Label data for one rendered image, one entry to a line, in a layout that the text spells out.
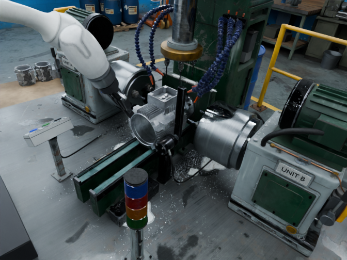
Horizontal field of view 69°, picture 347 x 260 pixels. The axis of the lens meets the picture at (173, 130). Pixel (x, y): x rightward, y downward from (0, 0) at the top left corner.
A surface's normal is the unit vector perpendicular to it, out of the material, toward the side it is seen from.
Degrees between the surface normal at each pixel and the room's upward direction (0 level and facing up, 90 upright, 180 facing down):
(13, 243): 2
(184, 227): 0
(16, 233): 2
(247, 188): 89
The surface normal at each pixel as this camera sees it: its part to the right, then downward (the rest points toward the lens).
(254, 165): -0.62, 0.43
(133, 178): 0.07, -0.80
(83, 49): 0.55, 0.53
